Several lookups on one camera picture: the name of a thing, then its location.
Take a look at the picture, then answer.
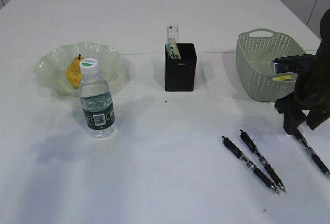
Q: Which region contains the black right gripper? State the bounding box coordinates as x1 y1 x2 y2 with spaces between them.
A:
275 56 330 135

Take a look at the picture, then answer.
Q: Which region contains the black pen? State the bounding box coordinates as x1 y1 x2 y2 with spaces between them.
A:
222 136 279 194
240 130 286 192
292 130 329 179

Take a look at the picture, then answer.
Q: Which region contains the yellow waste paper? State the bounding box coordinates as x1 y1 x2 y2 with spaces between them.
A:
272 73 297 82

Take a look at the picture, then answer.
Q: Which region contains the yellow utility knife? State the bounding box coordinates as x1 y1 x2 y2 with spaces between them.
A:
170 42 181 59

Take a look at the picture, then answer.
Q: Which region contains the green utility knife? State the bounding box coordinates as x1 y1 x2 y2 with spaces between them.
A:
165 42 175 59

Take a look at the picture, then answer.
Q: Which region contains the clear plastic ruler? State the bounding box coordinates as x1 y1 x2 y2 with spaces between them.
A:
167 25 179 43

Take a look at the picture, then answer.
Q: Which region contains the clear water bottle green label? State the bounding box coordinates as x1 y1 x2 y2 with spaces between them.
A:
79 58 117 139

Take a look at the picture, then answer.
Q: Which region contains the yellow pear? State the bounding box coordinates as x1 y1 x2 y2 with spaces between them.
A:
65 54 84 89

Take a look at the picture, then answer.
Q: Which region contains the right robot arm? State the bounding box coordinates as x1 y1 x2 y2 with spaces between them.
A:
272 10 329 135

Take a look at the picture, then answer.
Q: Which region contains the green woven plastic basket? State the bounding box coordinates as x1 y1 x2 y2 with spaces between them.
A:
236 28 305 102

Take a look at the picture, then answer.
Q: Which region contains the black square pen holder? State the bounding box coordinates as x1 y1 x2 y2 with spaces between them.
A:
164 43 197 92

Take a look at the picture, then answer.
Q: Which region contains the pale green wavy glass plate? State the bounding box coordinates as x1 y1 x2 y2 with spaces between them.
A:
33 42 121 97

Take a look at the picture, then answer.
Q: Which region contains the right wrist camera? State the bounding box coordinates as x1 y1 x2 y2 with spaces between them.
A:
272 54 315 74

